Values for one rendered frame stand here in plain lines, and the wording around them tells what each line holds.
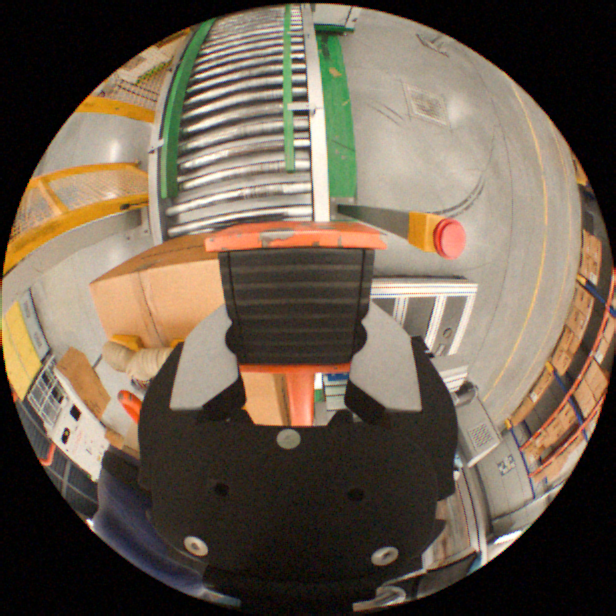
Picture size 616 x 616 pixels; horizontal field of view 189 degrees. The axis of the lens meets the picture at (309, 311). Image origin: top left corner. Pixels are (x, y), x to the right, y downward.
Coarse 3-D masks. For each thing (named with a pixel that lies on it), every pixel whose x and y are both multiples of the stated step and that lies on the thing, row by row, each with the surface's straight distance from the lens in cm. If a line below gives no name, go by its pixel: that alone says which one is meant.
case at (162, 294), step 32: (160, 256) 43; (192, 256) 33; (96, 288) 49; (128, 288) 39; (160, 288) 34; (192, 288) 31; (128, 320) 44; (160, 320) 37; (192, 320) 33; (256, 384) 38; (256, 416) 47; (288, 416) 63
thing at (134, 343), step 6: (114, 336) 49; (120, 336) 48; (126, 336) 46; (132, 336) 45; (138, 336) 44; (120, 342) 47; (126, 342) 45; (132, 342) 44; (138, 342) 43; (132, 348) 45; (138, 348) 43; (144, 348) 45; (132, 378) 50; (132, 384) 50
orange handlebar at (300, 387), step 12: (288, 384) 16; (300, 384) 16; (312, 384) 16; (120, 396) 35; (132, 396) 34; (288, 396) 18; (300, 396) 17; (312, 396) 17; (132, 408) 34; (300, 408) 19; (312, 408) 19; (300, 420) 20; (312, 420) 21
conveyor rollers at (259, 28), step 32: (224, 32) 157; (256, 32) 138; (256, 64) 111; (256, 96) 93; (192, 128) 97; (256, 128) 85; (192, 160) 91; (224, 192) 83; (256, 192) 79; (288, 192) 78; (192, 224) 88; (224, 224) 83
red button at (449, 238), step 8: (440, 224) 35; (448, 224) 35; (456, 224) 36; (440, 232) 35; (448, 232) 36; (456, 232) 37; (464, 232) 38; (440, 240) 35; (448, 240) 36; (456, 240) 37; (464, 240) 38; (440, 248) 36; (448, 248) 36; (456, 248) 37; (448, 256) 37; (456, 256) 38
